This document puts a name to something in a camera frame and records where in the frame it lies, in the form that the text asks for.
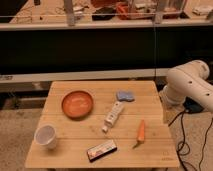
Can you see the orange chili pepper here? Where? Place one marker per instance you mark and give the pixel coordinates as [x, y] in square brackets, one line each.
[140, 134]

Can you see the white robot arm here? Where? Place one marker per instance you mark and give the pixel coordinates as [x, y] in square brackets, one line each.
[188, 80]

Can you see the blue sponge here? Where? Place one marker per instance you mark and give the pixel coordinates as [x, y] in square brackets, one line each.
[127, 96]

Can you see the white tube bottle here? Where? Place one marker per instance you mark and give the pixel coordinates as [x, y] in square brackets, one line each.
[112, 116]

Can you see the orange ceramic bowl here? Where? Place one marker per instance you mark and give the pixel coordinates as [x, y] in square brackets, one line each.
[77, 104]

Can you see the wooden folding table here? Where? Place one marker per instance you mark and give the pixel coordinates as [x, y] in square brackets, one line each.
[76, 137]

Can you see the black rectangular box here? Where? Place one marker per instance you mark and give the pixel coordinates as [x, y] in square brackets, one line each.
[101, 150]

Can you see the white plastic cup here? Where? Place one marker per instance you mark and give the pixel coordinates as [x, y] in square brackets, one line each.
[45, 136]

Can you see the black device on floor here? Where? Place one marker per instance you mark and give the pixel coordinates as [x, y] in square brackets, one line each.
[192, 107]

